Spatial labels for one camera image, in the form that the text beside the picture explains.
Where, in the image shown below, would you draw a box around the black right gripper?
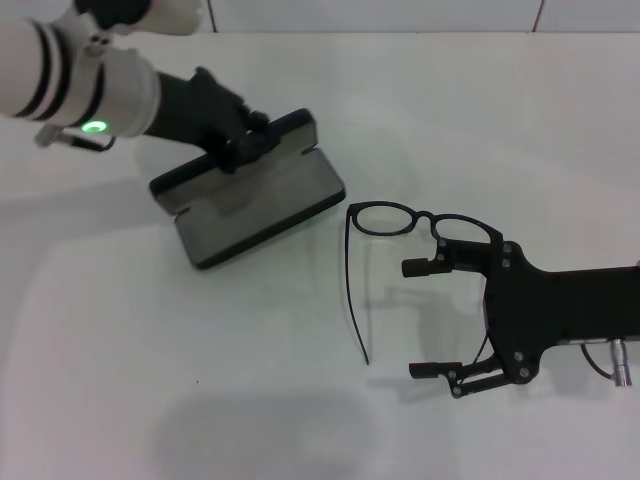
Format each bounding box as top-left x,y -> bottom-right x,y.
402,237 -> 640,400

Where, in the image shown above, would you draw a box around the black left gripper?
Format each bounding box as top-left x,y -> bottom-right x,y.
149,67 -> 282,174

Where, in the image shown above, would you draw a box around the black glasses case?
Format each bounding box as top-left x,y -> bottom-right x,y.
149,108 -> 347,272

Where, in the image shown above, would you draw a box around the black glasses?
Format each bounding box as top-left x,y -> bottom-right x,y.
344,200 -> 504,366

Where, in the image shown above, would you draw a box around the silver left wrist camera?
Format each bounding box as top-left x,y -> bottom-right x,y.
73,0 -> 203,37

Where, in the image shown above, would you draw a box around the left arm cable with plug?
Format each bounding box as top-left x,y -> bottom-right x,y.
33,124 -> 119,152

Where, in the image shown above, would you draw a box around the arm cable with plug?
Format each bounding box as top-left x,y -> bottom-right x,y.
579,338 -> 640,389
33,124 -> 119,152

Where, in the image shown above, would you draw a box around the right arm cable with plug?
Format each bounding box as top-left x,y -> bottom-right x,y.
579,338 -> 640,389

